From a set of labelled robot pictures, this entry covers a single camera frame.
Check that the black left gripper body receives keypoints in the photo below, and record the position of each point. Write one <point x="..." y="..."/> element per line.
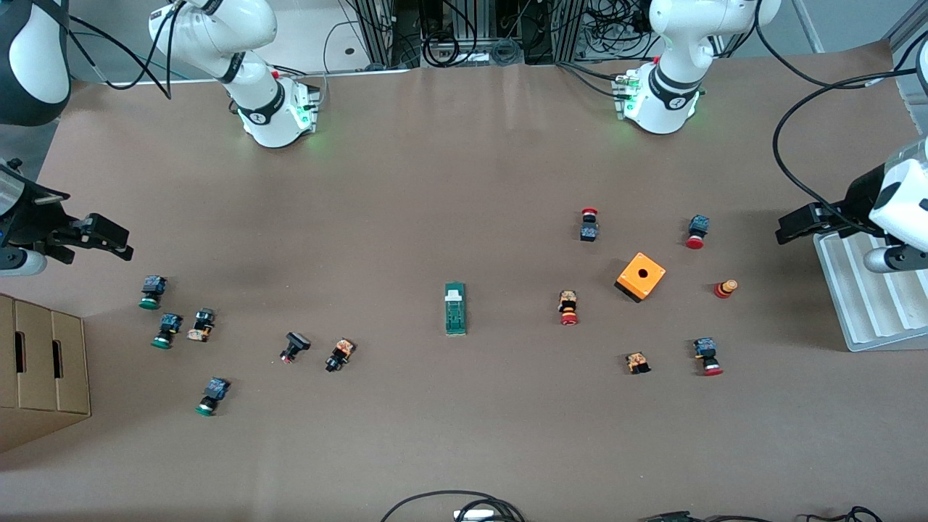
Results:
<point x="858" y="199"/>

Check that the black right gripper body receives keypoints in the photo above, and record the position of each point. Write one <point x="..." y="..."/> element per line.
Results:
<point x="27" y="214"/>

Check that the green load switch white lever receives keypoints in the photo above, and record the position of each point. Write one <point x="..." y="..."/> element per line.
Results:
<point x="455" y="315"/>

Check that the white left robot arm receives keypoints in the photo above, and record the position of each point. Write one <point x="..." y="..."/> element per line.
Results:
<point x="667" y="109"/>

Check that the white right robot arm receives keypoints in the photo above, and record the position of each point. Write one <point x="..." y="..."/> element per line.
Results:
<point x="268" y="123"/>

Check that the green pushbutton blue block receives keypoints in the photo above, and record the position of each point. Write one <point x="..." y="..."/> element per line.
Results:
<point x="168" y="328"/>
<point x="214" y="391"/>
<point x="152" y="288"/>

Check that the red yellow mushroom button head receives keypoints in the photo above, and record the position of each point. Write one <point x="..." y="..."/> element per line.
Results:
<point x="725" y="288"/>

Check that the red pushbutton blue block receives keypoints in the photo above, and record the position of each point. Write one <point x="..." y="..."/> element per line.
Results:
<point x="697" y="228"/>
<point x="706" y="351"/>

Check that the white ribbed plastic tray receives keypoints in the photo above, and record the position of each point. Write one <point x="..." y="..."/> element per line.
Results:
<point x="863" y="312"/>

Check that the black pushbutton orange block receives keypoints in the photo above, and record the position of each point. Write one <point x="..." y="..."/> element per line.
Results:
<point x="201" y="326"/>
<point x="341" y="354"/>

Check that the brown cardboard box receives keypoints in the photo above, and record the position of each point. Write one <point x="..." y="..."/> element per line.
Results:
<point x="40" y="391"/>

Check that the small orange contact block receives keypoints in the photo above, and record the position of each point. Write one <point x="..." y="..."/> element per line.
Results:
<point x="637" y="362"/>

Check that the red pushbutton black block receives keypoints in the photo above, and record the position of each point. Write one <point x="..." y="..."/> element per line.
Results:
<point x="589" y="230"/>

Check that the black square head pushbutton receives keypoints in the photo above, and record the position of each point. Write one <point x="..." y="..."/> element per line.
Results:
<point x="296" y="342"/>

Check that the red pushbutton orange block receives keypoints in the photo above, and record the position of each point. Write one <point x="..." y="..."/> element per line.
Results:
<point x="568" y="304"/>

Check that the aluminium profile rack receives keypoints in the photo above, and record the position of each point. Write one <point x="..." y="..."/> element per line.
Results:
<point x="377" y="29"/>

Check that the white plug adapter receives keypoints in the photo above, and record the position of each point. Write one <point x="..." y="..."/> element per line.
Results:
<point x="475" y="515"/>

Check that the orange button enclosure box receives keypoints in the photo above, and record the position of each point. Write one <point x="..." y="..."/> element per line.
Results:
<point x="641" y="279"/>

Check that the grey aluminium frame bar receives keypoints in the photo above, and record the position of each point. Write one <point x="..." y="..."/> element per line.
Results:
<point x="906" y="22"/>

